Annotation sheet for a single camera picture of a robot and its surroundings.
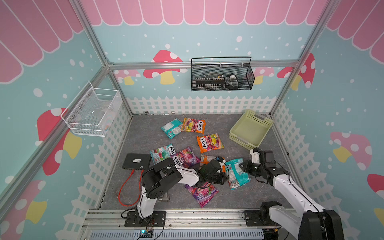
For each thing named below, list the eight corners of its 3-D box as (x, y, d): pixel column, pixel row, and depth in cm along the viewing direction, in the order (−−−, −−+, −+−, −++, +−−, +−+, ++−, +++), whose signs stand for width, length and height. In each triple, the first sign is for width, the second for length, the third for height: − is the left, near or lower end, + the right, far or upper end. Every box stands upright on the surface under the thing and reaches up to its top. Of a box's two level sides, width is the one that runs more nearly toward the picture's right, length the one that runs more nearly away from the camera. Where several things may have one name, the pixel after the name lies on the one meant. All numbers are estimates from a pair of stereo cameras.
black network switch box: (124, 169, 93) (122, 167, 91) (128, 155, 100) (126, 153, 97) (149, 169, 93) (148, 167, 91) (152, 155, 100) (151, 153, 97)
